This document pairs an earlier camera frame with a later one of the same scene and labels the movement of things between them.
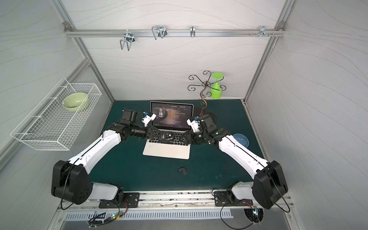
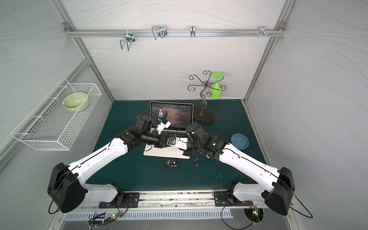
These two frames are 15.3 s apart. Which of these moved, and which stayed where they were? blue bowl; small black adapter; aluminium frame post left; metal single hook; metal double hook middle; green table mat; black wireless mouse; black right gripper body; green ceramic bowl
Moved: small black adapter; black wireless mouse; black right gripper body
Stayed: metal double hook middle; green table mat; aluminium frame post left; green ceramic bowl; blue bowl; metal single hook
